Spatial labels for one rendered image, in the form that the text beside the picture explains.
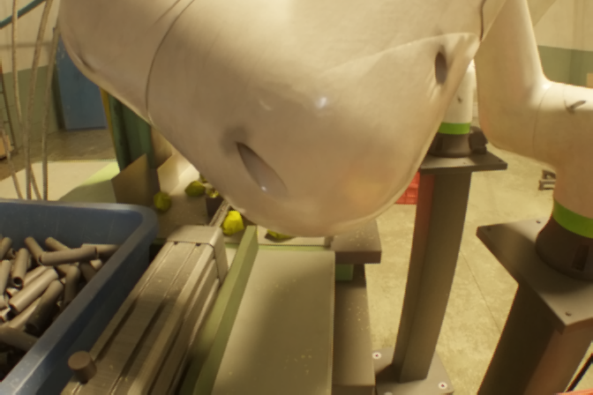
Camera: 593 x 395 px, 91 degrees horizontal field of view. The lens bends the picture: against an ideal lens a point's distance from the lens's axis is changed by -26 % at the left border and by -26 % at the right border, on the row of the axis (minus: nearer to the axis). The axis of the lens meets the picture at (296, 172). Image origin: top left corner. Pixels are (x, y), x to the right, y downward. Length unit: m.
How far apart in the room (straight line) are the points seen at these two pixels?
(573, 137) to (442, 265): 0.73
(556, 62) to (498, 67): 6.56
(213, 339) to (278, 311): 0.08
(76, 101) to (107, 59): 6.83
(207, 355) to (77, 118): 6.88
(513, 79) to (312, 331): 0.43
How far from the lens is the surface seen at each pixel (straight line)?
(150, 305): 0.25
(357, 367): 0.34
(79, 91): 6.93
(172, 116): 0.16
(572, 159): 0.55
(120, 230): 0.45
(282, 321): 0.32
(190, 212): 0.52
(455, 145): 0.99
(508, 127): 0.58
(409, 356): 1.41
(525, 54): 0.56
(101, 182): 0.71
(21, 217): 0.57
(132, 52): 0.18
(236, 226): 0.44
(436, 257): 1.13
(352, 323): 0.38
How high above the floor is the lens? 1.22
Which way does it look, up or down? 20 degrees down
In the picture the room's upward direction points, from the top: 2 degrees counter-clockwise
